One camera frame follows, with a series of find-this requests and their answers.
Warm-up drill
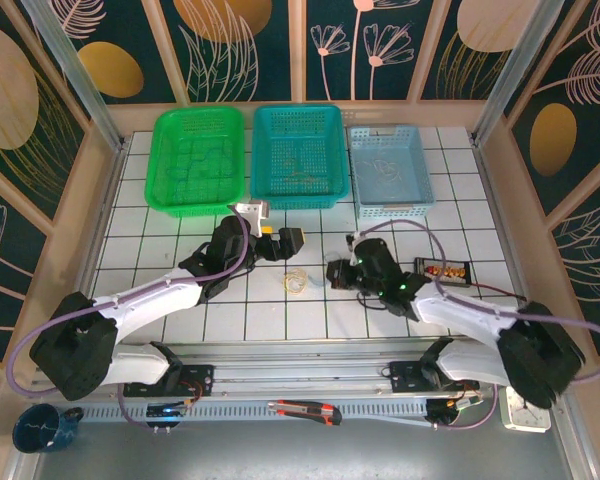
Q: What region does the thin white cable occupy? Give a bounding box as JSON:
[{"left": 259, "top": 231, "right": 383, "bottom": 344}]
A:
[{"left": 354, "top": 160, "right": 416, "bottom": 189}]

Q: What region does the black power distribution board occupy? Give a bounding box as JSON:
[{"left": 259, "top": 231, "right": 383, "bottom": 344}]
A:
[{"left": 413, "top": 256, "right": 472, "bottom": 286}]

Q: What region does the teal plastic basket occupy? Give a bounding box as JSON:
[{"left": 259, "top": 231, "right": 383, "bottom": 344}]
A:
[{"left": 249, "top": 103, "right": 352, "bottom": 211}]

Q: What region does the light blue plastic basket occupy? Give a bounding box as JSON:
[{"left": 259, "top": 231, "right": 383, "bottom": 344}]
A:
[{"left": 347, "top": 123, "right": 437, "bottom": 221}]

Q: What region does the green plastic basket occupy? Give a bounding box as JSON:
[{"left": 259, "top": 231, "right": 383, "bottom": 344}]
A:
[{"left": 144, "top": 107, "right": 246, "bottom": 219}]

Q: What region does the red black utility knife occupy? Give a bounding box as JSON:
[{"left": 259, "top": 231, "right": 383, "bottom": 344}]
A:
[{"left": 267, "top": 399, "right": 344, "bottom": 427}]

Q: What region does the grey flat bar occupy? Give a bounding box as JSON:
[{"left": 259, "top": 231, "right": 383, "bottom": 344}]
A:
[{"left": 340, "top": 413, "right": 434, "bottom": 429}]

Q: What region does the white square clock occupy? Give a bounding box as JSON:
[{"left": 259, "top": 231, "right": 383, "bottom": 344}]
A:
[{"left": 499, "top": 387, "right": 552, "bottom": 434}]

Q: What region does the dark blue mug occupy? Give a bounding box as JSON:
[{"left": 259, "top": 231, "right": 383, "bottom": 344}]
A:
[{"left": 12, "top": 403, "right": 85, "bottom": 454}]

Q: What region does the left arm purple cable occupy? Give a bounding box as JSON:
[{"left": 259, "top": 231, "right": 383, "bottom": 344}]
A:
[{"left": 3, "top": 204, "right": 251, "bottom": 432}]

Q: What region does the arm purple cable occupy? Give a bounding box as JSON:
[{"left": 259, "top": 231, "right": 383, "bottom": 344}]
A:
[
  {"left": 353, "top": 218, "right": 600, "bottom": 432},
  {"left": 3, "top": 204, "right": 251, "bottom": 432}
]

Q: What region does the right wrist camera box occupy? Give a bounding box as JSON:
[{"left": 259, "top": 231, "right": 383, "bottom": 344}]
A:
[{"left": 344, "top": 231, "right": 362, "bottom": 266}]

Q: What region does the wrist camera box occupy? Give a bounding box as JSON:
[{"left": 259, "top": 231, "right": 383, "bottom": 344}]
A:
[
  {"left": 234, "top": 199, "right": 272, "bottom": 237},
  {"left": 344, "top": 231, "right": 362, "bottom": 266}
]

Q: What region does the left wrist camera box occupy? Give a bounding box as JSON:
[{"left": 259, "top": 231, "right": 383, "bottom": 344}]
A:
[{"left": 234, "top": 199, "right": 272, "bottom": 237}]

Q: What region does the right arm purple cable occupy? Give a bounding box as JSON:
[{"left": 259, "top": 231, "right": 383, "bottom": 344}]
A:
[{"left": 353, "top": 218, "right": 600, "bottom": 432}]

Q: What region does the aluminium mounting rail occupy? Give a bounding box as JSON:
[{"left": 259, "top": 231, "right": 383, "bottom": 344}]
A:
[{"left": 28, "top": 342, "right": 566, "bottom": 402}]

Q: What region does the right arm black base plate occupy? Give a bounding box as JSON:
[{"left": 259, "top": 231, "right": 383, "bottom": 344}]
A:
[{"left": 388, "top": 360, "right": 481, "bottom": 395}]

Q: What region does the red power wire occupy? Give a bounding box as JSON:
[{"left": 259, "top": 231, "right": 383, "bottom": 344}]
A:
[{"left": 468, "top": 280, "right": 530, "bottom": 301}]

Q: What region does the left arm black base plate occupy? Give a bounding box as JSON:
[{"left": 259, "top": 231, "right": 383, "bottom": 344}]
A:
[{"left": 123, "top": 364, "right": 216, "bottom": 399}]

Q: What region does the slotted grey cable duct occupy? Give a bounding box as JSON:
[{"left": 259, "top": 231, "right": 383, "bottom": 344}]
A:
[{"left": 77, "top": 399, "right": 434, "bottom": 422}]

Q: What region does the aluminium frame post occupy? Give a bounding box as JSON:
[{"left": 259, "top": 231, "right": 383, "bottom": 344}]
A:
[
  {"left": 21, "top": 0, "right": 127, "bottom": 151},
  {"left": 471, "top": 0, "right": 567, "bottom": 147}
]

